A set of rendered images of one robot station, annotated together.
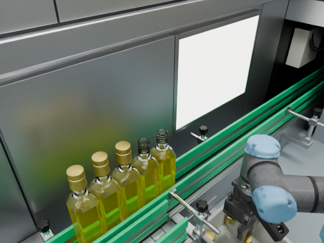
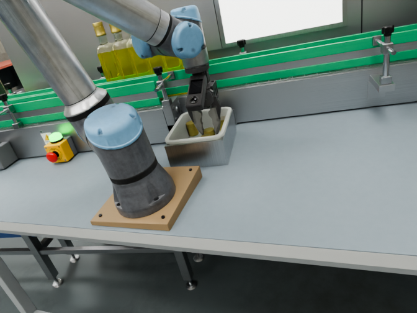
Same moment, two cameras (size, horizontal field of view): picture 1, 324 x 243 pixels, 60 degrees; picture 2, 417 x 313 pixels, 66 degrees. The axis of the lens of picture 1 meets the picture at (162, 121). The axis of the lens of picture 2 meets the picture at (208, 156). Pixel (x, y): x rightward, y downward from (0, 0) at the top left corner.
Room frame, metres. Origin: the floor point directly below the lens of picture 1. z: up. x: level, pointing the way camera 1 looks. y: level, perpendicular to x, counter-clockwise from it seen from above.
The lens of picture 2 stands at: (0.00, -1.02, 1.20)
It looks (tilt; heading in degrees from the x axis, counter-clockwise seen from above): 27 degrees down; 59
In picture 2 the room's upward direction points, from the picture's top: 13 degrees counter-clockwise
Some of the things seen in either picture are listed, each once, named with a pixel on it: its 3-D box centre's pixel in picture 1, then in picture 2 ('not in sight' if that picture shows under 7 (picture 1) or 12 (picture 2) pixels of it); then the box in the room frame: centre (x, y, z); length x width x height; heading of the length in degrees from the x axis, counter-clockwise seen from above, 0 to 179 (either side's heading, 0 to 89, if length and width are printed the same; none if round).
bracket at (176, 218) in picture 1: (186, 232); (173, 110); (0.48, -0.07, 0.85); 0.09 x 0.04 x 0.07; 42
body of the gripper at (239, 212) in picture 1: (245, 201); (201, 85); (0.51, -0.23, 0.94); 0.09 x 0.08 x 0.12; 41
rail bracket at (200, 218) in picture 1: (193, 213); (164, 84); (0.46, -0.08, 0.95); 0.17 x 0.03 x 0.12; 42
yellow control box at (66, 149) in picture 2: not in sight; (61, 150); (0.13, 0.19, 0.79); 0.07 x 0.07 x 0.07; 42
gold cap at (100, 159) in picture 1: (101, 164); (114, 25); (0.45, 0.13, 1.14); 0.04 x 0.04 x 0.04
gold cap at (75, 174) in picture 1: (76, 178); (98, 28); (0.40, 0.17, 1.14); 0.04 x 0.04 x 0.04
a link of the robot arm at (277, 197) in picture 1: (278, 192); (158, 39); (0.40, -0.24, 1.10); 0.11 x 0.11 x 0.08; 86
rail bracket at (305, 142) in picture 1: (303, 130); (383, 67); (0.89, -0.56, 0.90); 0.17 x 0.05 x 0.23; 42
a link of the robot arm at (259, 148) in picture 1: (260, 160); (187, 29); (0.50, -0.23, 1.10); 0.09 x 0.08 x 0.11; 176
